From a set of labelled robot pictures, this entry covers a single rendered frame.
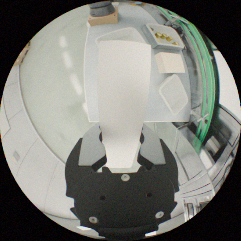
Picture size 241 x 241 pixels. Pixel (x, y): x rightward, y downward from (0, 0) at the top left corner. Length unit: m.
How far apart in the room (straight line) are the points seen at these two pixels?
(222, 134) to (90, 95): 1.10
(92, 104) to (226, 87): 0.96
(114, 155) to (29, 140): 3.02
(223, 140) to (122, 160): 0.87
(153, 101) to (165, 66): 0.23
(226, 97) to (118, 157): 0.77
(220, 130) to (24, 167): 3.79
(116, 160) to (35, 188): 3.15
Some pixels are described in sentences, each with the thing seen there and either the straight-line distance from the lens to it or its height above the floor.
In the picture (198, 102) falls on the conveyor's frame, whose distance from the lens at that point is 0.69.
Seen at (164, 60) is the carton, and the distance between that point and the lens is 0.46.
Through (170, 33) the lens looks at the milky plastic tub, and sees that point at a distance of 0.68.
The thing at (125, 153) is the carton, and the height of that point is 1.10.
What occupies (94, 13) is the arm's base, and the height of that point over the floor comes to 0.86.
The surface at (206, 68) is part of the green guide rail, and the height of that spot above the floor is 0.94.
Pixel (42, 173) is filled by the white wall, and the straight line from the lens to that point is 3.19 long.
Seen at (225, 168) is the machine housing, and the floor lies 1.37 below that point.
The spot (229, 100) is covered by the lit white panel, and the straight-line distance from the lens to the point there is 0.74.
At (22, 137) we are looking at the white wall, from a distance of 3.06.
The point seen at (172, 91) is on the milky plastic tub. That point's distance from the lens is 0.57.
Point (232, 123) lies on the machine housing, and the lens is 0.81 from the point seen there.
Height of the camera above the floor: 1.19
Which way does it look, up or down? 61 degrees down
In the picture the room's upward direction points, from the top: 177 degrees clockwise
